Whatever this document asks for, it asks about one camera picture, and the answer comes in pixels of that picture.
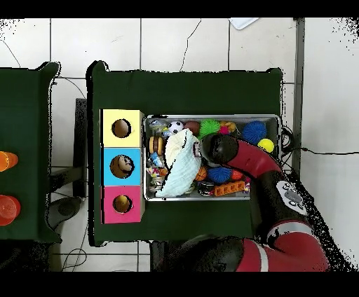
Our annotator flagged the cream knitted cloth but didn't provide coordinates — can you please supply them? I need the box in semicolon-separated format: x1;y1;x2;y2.
164;129;201;166

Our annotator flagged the mint knitted cloth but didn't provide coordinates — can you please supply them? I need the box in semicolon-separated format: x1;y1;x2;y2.
155;148;202;198

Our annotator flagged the brown plush toy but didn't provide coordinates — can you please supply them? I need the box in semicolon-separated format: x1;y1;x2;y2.
219;120;237;133

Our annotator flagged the wooden box with three holes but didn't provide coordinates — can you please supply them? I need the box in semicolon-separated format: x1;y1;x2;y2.
100;108;147;224

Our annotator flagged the metal mesh bin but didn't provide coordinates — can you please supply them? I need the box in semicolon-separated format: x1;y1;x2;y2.
143;113;283;202

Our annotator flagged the small soccer ball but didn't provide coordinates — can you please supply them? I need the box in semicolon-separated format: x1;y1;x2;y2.
168;120;184;135

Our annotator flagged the wooden toy burger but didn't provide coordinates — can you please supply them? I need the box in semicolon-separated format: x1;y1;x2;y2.
148;135;165;156

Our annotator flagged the brown toy football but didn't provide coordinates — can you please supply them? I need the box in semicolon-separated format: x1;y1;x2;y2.
184;120;201;135

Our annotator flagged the green spiky rubber ball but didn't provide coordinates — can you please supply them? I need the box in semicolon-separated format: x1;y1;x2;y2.
198;118;222;139

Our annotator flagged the orange plastic tray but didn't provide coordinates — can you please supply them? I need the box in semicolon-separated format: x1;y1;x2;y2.
213;180;247;197

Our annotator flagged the yellow tennis ball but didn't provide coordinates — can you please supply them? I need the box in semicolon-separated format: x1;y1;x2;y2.
257;138;275;153

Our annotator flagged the dark grey rounded object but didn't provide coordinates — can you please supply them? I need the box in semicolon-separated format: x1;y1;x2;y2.
47;195;83;229

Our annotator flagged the white tray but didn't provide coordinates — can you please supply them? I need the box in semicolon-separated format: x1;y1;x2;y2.
229;18;259;31

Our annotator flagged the dark green side table cloth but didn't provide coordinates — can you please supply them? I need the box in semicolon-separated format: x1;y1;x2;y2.
0;61;62;244

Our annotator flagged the orange plastic cup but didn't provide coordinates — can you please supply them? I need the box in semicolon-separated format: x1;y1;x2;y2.
0;151;20;172

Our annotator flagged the red plastic cup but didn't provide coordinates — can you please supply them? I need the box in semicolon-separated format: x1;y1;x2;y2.
0;194;22;226

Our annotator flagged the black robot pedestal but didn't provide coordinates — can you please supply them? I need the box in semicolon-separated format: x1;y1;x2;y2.
149;240;183;272

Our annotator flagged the black cable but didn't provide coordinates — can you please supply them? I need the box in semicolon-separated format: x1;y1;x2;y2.
281;146;359;156

